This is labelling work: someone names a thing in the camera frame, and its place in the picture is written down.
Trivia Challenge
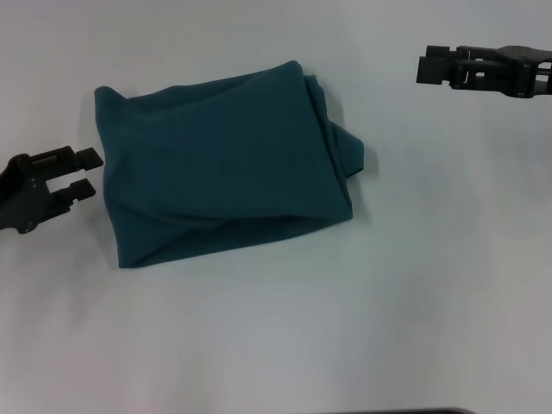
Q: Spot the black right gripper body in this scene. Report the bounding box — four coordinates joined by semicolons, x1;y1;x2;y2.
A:
502;45;552;100

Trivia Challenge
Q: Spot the teal blue printed t-shirt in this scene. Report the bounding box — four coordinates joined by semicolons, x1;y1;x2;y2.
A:
93;60;367;271

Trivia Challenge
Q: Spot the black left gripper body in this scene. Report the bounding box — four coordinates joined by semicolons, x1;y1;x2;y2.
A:
0;154;57;236

